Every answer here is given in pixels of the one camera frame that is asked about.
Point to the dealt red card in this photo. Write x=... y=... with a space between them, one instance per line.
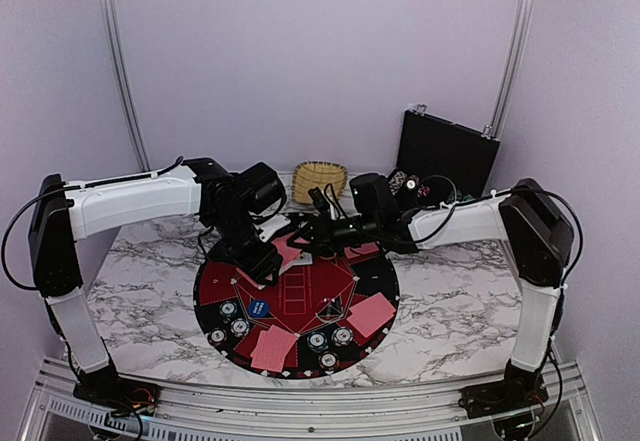
x=363 y=250
x=367 y=319
x=280 y=334
x=377 y=299
x=269 y=354

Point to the round red black poker mat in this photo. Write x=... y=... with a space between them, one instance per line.
x=293 y=302

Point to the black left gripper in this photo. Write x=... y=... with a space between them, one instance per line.
x=258 y=266

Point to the woven bamboo tray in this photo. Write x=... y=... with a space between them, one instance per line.
x=317 y=174

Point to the orange big blind button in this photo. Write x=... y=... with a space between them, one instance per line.
x=327 y=256

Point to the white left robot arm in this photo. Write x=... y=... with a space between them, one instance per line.
x=232 y=204

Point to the red dice in case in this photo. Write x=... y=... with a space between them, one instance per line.
x=423 y=191

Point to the left aluminium frame post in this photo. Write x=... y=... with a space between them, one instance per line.
x=122 y=83

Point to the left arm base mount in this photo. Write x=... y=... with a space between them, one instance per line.
x=127 y=407

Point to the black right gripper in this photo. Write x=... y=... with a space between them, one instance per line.
x=324 y=242

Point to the blue small blind button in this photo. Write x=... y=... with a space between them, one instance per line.
x=258 y=309

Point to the aluminium frame post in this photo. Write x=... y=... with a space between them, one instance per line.
x=515 y=54
x=122 y=83

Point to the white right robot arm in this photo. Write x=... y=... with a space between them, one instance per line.
x=538 y=232

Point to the clear round dealer button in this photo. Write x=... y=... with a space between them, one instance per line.
x=330 y=310

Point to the blue white chips in case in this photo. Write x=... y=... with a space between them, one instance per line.
x=397 y=180

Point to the green blue chip stack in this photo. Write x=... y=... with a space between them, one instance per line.
x=317 y=342
x=228 y=310

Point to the red playing card deck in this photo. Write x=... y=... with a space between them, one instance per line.
x=288 y=255

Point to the right aluminium frame post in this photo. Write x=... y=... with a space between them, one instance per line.
x=515 y=54

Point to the red black chip stack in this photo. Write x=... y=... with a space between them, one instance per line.
x=328 y=361
x=217 y=337

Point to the black poker chip case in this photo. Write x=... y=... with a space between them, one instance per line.
x=445 y=156

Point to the aluminium front rail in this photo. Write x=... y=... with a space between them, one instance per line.
x=422 y=411

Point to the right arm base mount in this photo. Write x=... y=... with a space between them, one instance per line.
x=510 y=405

